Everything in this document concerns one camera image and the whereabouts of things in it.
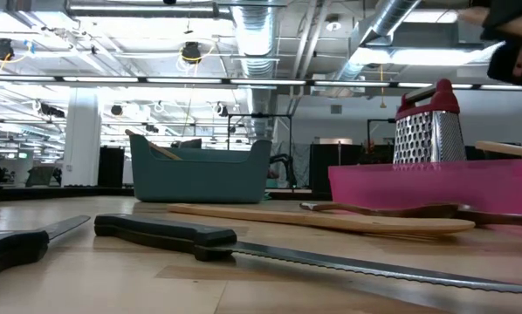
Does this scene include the wooden spatula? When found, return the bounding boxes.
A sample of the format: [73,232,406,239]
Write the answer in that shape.
[475,140,522,161]

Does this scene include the dark wooden spoon white label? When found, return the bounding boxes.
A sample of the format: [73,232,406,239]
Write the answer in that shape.
[457,208,522,229]

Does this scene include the slotted wooden spoon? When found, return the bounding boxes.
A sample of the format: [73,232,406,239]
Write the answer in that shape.
[167,202,477,239]

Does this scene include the light wooden spork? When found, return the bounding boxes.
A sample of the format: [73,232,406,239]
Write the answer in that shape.
[124,128,182,161]

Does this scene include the black-handled steak knife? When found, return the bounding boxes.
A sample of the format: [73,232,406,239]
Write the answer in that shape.
[0,214,92,284]
[93,212,522,296]

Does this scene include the red-topped metal box grater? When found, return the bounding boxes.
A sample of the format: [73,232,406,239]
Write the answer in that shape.
[392,78,468,165]

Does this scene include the red plastic tray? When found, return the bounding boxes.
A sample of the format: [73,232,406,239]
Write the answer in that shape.
[328,158,522,215]

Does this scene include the black cabinet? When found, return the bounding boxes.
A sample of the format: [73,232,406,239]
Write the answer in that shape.
[97,146,126,188]
[308,142,367,195]

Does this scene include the teal plastic bin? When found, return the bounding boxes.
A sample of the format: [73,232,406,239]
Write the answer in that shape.
[125,129,273,204]

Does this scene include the white light strip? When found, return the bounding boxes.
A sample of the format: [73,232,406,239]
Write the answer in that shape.
[0,74,522,92]

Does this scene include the white pillar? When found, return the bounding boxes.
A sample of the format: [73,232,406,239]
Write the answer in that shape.
[61,86,103,188]

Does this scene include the silver ventilation duct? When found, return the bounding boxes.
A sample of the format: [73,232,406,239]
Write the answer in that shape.
[330,0,422,88]
[230,0,280,140]

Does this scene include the background black metal frame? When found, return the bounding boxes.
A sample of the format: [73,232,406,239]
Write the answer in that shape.
[225,112,293,188]

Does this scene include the black ceiling cable reel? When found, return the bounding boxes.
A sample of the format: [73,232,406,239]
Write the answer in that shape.
[0,38,16,62]
[181,40,203,65]

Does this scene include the black aluminium table frame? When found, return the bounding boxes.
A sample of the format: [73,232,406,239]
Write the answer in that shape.
[0,186,332,202]

